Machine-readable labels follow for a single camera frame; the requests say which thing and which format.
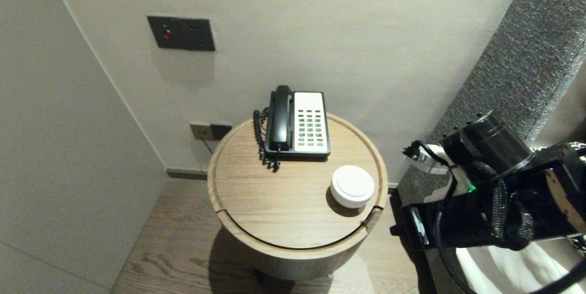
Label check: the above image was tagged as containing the white round lidded device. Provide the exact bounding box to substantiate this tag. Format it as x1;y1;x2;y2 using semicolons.
330;165;375;208

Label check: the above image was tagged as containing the white bed sheet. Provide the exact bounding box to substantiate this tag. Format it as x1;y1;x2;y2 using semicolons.
456;238;586;294

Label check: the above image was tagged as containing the round wooden bedside table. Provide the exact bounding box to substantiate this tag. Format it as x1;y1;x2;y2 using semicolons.
207;112;389;281

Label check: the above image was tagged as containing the black and white desk telephone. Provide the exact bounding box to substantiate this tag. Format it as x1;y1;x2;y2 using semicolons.
265;91;331;162

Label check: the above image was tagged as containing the black telephone handset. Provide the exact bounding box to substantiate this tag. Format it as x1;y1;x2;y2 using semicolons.
269;85;293;152

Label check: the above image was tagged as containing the grey upholstered bed headboard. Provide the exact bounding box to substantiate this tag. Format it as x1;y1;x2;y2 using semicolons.
396;0;586;294

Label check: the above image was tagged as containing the black coiled telephone cord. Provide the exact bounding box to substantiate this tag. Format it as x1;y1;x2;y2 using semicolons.
253;108;281;173

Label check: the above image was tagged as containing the dark grey wall socket plate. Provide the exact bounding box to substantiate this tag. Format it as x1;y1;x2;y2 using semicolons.
211;123;233;140

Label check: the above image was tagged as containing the beige wall socket plate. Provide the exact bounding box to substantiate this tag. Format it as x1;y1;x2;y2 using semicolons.
190;122;214;141

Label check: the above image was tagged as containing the dark wall switch panel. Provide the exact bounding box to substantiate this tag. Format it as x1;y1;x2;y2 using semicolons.
147;16;216;52

